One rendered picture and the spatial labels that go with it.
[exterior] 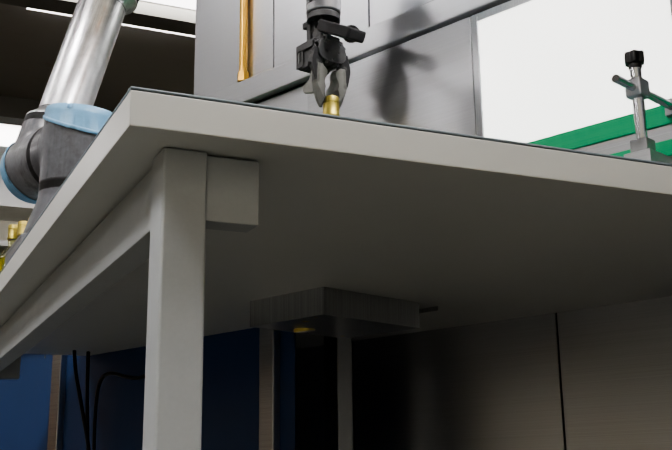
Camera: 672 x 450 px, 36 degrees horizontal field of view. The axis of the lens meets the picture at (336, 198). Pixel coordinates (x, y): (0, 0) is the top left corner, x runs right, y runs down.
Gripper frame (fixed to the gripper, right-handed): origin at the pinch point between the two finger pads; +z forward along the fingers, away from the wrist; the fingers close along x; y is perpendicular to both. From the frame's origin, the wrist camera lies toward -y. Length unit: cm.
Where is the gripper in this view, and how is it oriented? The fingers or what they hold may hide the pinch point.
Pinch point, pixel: (330, 101)
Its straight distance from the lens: 212.2
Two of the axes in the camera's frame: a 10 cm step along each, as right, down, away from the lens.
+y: -6.2, 2.2, 7.5
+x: -7.8, -1.5, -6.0
